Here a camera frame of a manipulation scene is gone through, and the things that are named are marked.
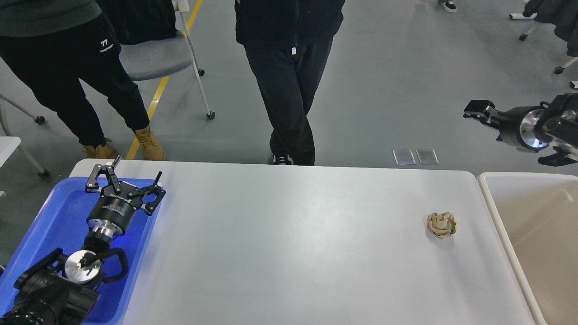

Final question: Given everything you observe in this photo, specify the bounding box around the left floor plate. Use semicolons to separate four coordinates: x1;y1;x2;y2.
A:
392;149;416;165

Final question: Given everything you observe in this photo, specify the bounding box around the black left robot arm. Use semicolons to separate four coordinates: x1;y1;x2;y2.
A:
1;157;166;325

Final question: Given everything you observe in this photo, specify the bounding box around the crumpled brown paper ball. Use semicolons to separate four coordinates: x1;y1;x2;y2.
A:
427;211;457;239

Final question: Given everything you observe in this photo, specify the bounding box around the beige plastic bin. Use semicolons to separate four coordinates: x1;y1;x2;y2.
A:
478;172;578;325

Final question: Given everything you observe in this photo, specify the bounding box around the person in tan boots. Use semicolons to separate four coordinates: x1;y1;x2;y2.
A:
0;0;167;161

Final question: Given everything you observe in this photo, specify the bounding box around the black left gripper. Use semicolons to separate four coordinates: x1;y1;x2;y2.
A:
85;155;167;237

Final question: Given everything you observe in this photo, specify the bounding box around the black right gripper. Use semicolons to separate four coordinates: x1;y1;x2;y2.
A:
463;100;550;152

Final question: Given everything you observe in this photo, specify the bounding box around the person in green jeans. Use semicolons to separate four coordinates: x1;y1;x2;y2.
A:
438;0;457;13

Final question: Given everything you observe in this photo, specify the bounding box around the person in black sneakers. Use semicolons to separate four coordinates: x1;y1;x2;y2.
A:
234;0;345;165

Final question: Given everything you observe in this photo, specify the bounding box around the floor plate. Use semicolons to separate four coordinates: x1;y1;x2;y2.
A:
392;149;416;165
416;149;439;165

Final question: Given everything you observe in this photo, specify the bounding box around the grey rolling chair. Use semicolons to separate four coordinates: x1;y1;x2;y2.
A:
120;0;215;120

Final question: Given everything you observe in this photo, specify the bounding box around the rolling chair base right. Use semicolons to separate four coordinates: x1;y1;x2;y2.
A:
508;13;578;75

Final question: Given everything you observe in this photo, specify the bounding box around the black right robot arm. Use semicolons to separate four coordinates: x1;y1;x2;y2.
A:
463;93;578;167

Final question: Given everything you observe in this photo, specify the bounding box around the blue plastic tray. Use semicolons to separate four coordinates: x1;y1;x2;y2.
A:
0;177;158;325

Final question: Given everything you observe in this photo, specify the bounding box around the white side table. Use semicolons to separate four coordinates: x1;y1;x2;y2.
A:
0;136;21;167

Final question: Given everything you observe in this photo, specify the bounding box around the right floor plate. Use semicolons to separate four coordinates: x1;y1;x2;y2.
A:
416;149;439;165

